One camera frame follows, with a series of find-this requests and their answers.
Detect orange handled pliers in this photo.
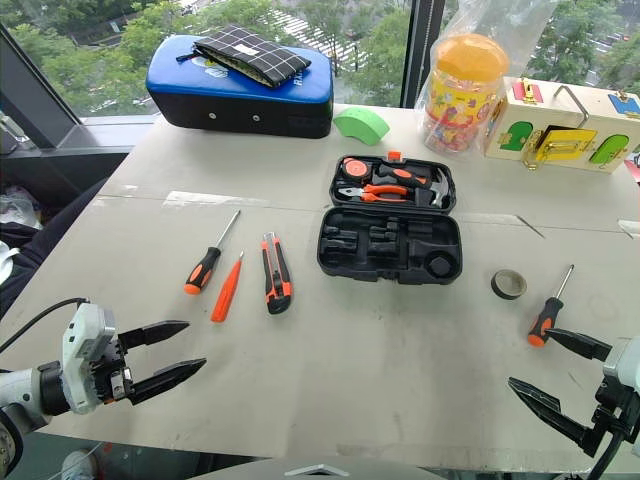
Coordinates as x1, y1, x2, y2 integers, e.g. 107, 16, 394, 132
335, 183, 419, 206

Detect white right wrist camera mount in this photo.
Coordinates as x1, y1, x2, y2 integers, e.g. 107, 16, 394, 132
601, 335, 640, 397

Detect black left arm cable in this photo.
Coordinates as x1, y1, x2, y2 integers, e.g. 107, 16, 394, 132
0, 297, 92, 352

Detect dark blue fabric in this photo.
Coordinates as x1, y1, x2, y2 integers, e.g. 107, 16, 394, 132
0, 177, 109, 321

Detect dark slanted window frame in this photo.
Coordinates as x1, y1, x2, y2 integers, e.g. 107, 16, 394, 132
0, 22, 156, 201

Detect blue black padded case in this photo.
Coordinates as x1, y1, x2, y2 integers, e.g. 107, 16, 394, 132
144, 33, 335, 141

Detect green curved foam block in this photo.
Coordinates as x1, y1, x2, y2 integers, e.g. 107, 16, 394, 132
332, 105, 392, 149

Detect black plastic tool case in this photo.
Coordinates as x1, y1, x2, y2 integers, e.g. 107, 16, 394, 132
315, 149, 464, 288

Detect black orange utility knife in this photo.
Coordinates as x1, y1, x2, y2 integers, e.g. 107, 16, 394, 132
259, 230, 295, 316

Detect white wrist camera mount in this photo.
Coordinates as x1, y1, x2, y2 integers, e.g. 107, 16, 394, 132
601, 335, 640, 397
59, 301, 120, 414

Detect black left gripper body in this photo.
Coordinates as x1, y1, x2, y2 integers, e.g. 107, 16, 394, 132
90, 332, 137, 406

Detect white shoe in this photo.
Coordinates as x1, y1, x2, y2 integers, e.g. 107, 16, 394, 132
60, 447, 110, 480

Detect dark vertical window post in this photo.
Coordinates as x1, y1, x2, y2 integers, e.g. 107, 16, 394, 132
401, 0, 445, 109

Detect black electrical tape roll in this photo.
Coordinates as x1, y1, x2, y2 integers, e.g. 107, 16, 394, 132
489, 268, 529, 302

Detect clear plastic bag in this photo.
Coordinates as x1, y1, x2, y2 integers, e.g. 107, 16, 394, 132
414, 0, 559, 164

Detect orange tester screwdriver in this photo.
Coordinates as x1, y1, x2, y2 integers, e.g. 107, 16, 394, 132
209, 250, 246, 324

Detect long shaft black orange screwdriver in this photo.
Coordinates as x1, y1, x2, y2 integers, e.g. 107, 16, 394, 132
182, 209, 243, 296

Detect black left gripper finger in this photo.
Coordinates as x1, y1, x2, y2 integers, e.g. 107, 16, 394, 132
118, 321, 192, 352
128, 357, 208, 407

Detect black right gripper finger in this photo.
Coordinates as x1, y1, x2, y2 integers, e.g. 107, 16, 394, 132
544, 327, 614, 363
507, 377, 597, 450

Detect black white checked pouch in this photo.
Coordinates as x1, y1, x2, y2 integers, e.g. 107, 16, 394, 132
175, 23, 313, 90

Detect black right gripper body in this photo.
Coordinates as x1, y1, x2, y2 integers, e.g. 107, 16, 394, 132
581, 377, 640, 459

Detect wooden lock puzzle box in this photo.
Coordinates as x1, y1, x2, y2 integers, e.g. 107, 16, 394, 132
482, 75, 640, 176

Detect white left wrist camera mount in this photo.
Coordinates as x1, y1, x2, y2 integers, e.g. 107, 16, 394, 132
59, 301, 120, 414

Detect short shaft black orange screwdriver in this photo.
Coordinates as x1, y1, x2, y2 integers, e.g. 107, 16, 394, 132
526, 264, 576, 349

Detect orange black tape measure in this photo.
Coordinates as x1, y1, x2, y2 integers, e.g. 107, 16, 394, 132
341, 156, 374, 184

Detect black orange handled hammer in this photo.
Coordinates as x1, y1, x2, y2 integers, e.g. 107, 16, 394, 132
372, 162, 454, 209

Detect toy jar with orange lid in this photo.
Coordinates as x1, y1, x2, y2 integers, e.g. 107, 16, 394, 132
422, 32, 511, 163

